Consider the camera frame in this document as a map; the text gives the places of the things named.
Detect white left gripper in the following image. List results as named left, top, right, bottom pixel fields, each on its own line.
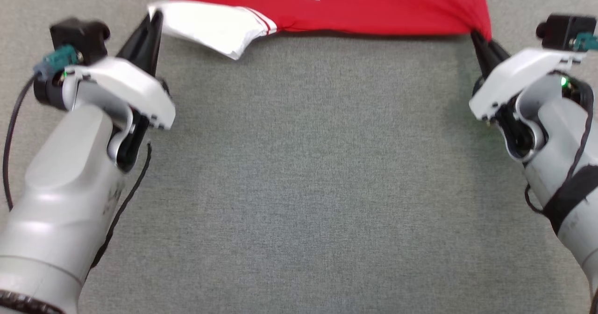
left=65, top=10, right=176, bottom=130

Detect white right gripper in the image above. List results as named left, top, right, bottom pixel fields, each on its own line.
left=469, top=29, right=587, bottom=121

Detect red jersey white sleeves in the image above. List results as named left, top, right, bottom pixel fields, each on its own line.
left=147, top=0, right=492, bottom=61

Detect teal plug left camera cable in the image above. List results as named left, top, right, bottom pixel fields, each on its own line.
left=1, top=44, right=80, bottom=211

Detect teal plug camera cable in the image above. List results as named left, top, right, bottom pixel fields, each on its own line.
left=576, top=31, right=598, bottom=53
left=1, top=44, right=80, bottom=211

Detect teal plug right camera cable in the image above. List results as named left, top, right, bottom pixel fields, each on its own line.
left=576, top=31, right=598, bottom=53

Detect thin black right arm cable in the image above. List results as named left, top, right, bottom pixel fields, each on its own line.
left=524, top=85, right=598, bottom=214

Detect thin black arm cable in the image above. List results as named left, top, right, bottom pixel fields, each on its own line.
left=89, top=141, right=153, bottom=270
left=524, top=85, right=598, bottom=214

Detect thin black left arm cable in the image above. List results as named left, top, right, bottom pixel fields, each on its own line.
left=89, top=141, right=153, bottom=270

